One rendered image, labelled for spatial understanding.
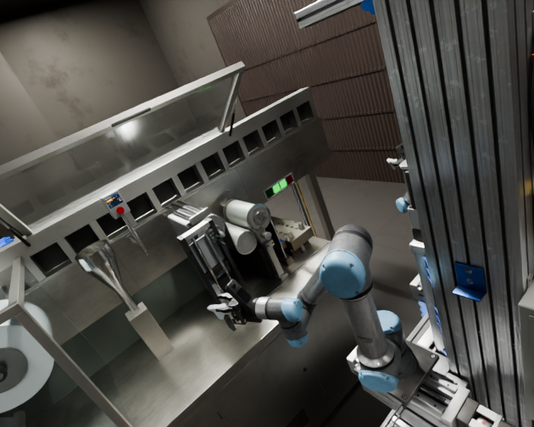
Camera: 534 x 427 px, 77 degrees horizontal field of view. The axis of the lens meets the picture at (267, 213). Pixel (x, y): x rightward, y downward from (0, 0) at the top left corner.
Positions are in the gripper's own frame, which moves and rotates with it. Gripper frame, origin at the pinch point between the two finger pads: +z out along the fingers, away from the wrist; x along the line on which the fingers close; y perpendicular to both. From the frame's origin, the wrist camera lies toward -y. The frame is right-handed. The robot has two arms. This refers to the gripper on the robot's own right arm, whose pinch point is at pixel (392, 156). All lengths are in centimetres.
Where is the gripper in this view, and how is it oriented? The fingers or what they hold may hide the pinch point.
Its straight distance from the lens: 197.1
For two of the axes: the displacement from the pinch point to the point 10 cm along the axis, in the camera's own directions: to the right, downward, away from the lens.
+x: 8.5, -5.3, 0.0
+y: 4.8, 7.7, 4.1
